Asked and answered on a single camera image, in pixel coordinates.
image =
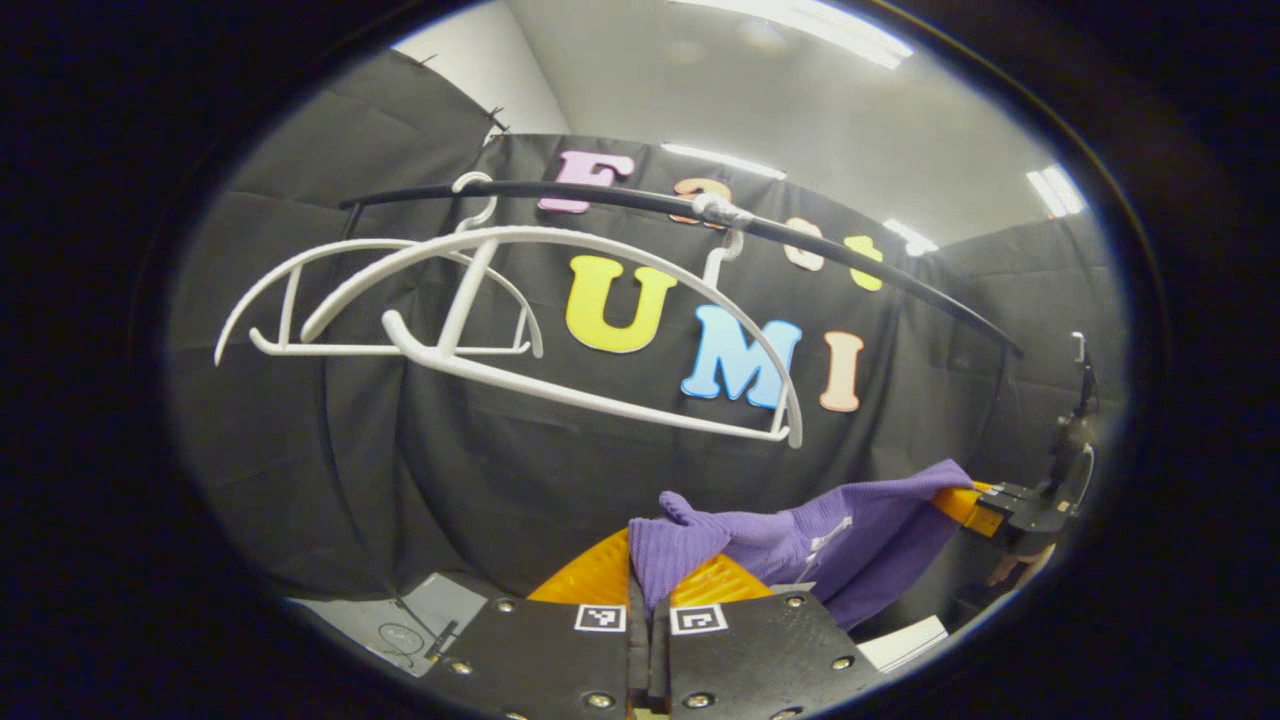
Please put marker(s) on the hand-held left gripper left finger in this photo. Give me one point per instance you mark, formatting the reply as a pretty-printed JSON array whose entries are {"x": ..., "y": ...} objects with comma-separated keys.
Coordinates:
[{"x": 540, "y": 660}]

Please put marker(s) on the white plastic clothes hanger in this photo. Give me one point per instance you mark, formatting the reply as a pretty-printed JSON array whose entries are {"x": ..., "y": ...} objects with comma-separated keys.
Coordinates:
[
  {"x": 560, "y": 235},
  {"x": 330, "y": 348}
]

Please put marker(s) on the purple ribbed jacket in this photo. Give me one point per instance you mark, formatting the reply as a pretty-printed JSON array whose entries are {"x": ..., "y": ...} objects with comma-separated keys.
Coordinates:
[{"x": 860, "y": 540}]

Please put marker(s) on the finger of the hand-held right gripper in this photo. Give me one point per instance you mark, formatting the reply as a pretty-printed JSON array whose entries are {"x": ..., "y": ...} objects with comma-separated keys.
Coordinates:
[{"x": 962, "y": 505}]

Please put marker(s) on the black metal clothes rack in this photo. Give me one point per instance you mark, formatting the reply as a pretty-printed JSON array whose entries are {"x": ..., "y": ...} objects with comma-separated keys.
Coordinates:
[{"x": 620, "y": 197}]

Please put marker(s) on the black backdrop cloth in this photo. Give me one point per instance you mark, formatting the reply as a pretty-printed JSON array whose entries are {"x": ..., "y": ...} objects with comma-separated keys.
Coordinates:
[{"x": 330, "y": 470}]

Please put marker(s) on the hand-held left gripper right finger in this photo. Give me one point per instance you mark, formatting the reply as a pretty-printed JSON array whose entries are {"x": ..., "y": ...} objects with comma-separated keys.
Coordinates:
[{"x": 760, "y": 660}]

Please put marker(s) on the white box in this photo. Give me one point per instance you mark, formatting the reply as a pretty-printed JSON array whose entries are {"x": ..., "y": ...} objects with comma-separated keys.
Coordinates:
[{"x": 905, "y": 643}]

